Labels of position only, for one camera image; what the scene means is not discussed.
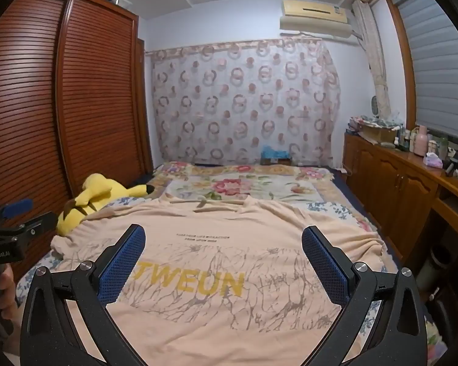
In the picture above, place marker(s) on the long wooden cabinet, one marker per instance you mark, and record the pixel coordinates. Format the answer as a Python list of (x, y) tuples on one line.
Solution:
[(389, 183)]

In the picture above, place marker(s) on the beige printed t-shirt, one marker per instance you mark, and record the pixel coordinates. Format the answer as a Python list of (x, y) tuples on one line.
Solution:
[(213, 312)]

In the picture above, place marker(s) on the person's left hand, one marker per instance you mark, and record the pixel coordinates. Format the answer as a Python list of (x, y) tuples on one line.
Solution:
[(4, 286)]

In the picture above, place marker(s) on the blue floral quilt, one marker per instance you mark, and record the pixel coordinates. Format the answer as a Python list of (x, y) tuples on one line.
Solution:
[(339, 211)]

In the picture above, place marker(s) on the beige wall air conditioner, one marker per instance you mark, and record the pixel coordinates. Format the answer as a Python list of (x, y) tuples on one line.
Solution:
[(315, 17)]

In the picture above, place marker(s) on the green bottle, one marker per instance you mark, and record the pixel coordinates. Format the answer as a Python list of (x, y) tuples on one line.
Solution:
[(442, 148)]

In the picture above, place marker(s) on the grey cylinder bin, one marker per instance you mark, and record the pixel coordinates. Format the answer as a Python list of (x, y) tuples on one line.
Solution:
[(433, 274)]

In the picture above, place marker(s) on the yellow plush toy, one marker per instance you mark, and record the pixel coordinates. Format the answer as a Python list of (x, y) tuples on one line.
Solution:
[(95, 190)]

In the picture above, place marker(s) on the pink bottle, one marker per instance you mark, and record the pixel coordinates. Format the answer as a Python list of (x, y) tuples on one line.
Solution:
[(421, 141)]

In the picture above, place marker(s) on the small cardboard box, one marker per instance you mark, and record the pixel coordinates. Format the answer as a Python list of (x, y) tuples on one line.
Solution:
[(276, 161)]

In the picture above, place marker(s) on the purple tissue pack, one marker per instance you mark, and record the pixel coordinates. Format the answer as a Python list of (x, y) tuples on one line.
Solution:
[(432, 160)]

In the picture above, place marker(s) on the brown louvred wooden wardrobe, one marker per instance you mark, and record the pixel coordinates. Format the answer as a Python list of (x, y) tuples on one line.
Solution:
[(99, 103)]

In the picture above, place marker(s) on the red flower printed blanket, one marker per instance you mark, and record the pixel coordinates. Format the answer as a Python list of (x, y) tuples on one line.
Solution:
[(232, 186)]

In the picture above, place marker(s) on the white box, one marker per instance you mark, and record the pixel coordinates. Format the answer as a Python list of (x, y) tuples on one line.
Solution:
[(123, 2)]

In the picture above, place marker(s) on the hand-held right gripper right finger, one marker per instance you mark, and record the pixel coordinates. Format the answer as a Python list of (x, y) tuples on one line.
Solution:
[(324, 267)]

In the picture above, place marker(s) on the cluttered cardboard box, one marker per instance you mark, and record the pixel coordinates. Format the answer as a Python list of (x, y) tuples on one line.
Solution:
[(379, 131)]

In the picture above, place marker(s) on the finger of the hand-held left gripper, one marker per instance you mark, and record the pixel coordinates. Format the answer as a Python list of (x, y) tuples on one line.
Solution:
[(34, 224), (17, 206)]

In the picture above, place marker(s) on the blue cloth bundle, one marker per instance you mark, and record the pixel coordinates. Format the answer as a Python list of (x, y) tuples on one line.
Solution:
[(274, 151)]

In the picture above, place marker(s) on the grey window blind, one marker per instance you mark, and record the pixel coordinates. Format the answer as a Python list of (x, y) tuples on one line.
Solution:
[(439, 57)]

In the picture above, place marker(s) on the cluster of small bottles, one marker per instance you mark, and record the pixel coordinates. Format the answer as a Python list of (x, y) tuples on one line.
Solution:
[(404, 139)]

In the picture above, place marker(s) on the small round mirror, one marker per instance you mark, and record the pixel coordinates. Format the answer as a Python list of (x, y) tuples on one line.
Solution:
[(375, 106)]

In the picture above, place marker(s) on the wooden window frame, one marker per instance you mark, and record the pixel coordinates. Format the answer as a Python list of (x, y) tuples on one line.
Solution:
[(400, 64)]

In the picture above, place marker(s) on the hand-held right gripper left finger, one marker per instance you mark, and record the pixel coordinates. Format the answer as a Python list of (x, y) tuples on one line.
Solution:
[(126, 263)]

